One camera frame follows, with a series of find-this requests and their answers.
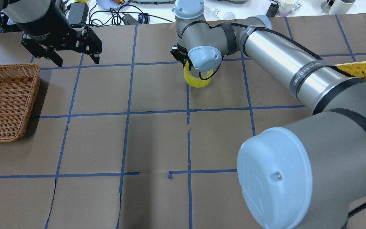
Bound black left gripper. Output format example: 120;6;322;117
17;0;103;67

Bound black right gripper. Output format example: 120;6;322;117
170;45;189;68

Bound yellow tape roll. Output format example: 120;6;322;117
183;60;211;88

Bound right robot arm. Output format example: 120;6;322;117
170;0;366;229

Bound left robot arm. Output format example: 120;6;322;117
0;0;103;67

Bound black power adapter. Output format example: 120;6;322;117
67;2;89;25

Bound white plate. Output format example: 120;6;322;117
96;0;129;10

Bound light bulb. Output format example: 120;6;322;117
212;9;236;20

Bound brown wicker basket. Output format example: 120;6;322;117
0;63;41;142

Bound white cup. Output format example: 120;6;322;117
277;0;302;17

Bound white mug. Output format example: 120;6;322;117
323;0;356;15

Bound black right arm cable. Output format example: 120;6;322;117
197;59;223;80

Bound black cable bundle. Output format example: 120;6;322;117
88;6;174;26

